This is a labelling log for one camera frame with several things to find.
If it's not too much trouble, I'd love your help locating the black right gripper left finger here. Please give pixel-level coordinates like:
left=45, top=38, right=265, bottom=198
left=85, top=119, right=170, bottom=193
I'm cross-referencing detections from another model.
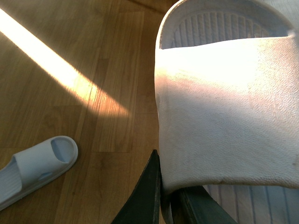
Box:
left=112, top=150, right=161, bottom=224

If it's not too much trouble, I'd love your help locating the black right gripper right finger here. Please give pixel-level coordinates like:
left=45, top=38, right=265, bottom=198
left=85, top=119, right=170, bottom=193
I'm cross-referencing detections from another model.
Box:
left=171, top=186, right=236, bottom=224

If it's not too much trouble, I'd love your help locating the light blue slide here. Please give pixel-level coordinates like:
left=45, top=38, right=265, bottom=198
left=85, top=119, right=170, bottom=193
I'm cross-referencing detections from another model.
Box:
left=155, top=0, right=299, bottom=224
left=0, top=136, right=78, bottom=210

